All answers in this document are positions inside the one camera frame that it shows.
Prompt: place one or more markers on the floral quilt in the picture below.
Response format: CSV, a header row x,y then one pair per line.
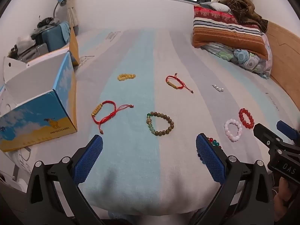
x,y
246,59

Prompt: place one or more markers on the striped red orange pillow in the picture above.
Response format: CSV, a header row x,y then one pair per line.
x,y
225,31

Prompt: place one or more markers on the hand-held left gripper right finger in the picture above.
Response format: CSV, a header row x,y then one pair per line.
x,y
208,155

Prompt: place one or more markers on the brown patterned blanket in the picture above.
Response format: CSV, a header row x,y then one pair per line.
x,y
246,7

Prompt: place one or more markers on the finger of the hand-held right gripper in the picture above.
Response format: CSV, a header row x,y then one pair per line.
x,y
264,133
287,127

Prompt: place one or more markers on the white and blue cardboard box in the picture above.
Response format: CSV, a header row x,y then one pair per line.
x,y
44,103

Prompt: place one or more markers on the beige curtain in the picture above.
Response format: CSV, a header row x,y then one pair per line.
x,y
72,11

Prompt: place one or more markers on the pile of dark clothes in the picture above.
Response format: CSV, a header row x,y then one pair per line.
x,y
48,22

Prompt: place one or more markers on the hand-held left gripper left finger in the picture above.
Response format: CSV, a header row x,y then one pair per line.
x,y
90,154

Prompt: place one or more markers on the grey pillow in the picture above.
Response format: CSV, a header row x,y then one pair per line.
x,y
216,5

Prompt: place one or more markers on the person's right hand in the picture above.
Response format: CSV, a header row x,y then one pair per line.
x,y
284,195

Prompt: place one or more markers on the white bag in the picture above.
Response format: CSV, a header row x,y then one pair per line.
x,y
23,42

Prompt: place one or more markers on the teal suitcase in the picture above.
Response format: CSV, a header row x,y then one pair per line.
x,y
55,36

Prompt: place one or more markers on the wooden headboard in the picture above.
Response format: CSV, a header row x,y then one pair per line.
x,y
284,51

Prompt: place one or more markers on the grey suitcase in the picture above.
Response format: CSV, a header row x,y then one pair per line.
x,y
35,50

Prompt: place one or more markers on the blue desk lamp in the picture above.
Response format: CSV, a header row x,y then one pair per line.
x,y
61,1

